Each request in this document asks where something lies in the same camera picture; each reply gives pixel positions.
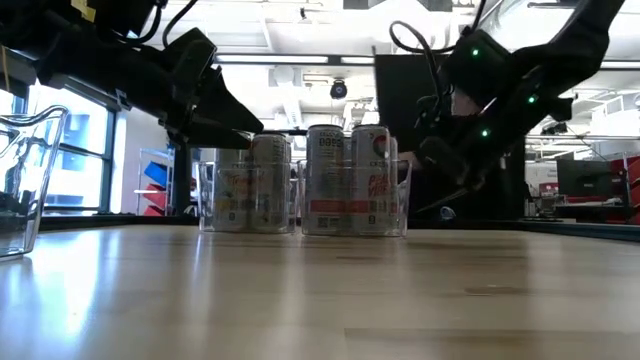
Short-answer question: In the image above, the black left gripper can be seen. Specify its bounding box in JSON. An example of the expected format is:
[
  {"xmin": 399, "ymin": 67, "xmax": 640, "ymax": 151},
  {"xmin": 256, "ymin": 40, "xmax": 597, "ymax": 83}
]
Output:
[{"xmin": 113, "ymin": 27, "xmax": 265, "ymax": 151}]

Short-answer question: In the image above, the black dome camera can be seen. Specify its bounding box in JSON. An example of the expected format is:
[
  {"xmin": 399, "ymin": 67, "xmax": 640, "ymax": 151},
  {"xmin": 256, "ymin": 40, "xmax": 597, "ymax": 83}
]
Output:
[{"xmin": 328, "ymin": 78, "xmax": 349, "ymax": 101}]

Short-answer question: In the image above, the black monitor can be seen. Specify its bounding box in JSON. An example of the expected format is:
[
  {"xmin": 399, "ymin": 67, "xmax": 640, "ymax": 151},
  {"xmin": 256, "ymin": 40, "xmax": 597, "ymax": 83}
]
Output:
[{"xmin": 555, "ymin": 158, "xmax": 627, "ymax": 207}]

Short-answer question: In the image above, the red tool chest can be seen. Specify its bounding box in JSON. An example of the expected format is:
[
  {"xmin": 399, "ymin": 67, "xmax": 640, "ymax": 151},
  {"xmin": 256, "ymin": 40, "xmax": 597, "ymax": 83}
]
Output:
[{"xmin": 622, "ymin": 154, "xmax": 640, "ymax": 226}]

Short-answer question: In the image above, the black overhead frame beam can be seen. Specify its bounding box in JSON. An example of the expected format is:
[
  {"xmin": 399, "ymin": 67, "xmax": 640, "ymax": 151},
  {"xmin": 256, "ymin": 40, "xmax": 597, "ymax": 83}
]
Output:
[{"xmin": 214, "ymin": 52, "xmax": 640, "ymax": 71}]

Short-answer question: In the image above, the black track spotlight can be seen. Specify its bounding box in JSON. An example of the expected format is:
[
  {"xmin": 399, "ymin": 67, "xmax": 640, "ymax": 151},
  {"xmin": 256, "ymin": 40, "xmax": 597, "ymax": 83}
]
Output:
[{"xmin": 539, "ymin": 121, "xmax": 570, "ymax": 137}]

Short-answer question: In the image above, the clear plastic bin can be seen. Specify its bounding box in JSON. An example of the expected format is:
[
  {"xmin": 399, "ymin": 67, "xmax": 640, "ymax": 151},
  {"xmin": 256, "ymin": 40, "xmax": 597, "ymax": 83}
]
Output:
[
  {"xmin": 197, "ymin": 158, "xmax": 300, "ymax": 235},
  {"xmin": 297, "ymin": 157, "xmax": 414, "ymax": 238},
  {"xmin": 0, "ymin": 105, "xmax": 70, "ymax": 261}
]

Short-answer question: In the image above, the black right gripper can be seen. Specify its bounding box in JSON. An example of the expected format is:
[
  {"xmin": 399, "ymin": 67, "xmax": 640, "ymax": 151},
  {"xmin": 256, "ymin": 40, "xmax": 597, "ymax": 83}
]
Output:
[{"xmin": 413, "ymin": 28, "xmax": 575, "ymax": 215}]

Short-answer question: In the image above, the Celsius tropical vibe can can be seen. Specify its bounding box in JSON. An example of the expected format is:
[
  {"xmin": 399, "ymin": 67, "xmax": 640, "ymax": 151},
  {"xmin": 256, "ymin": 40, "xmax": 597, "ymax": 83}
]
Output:
[
  {"xmin": 248, "ymin": 132, "xmax": 293, "ymax": 235},
  {"xmin": 214, "ymin": 146, "xmax": 254, "ymax": 234}
]

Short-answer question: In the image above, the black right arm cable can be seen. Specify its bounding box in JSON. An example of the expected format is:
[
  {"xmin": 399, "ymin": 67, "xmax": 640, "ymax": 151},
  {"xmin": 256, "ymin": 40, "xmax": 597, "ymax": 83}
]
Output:
[{"xmin": 388, "ymin": 19, "xmax": 454, "ymax": 104}]

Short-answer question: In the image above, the black aluminium table frame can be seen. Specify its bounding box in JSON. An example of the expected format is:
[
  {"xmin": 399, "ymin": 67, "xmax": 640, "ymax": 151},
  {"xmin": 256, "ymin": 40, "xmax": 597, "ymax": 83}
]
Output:
[{"xmin": 39, "ymin": 212, "xmax": 640, "ymax": 244}]

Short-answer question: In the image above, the shelf with coloured bins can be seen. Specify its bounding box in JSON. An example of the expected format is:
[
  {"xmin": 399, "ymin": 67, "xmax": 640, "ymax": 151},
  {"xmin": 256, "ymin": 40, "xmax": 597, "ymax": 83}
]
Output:
[{"xmin": 133, "ymin": 146, "xmax": 177, "ymax": 217}]

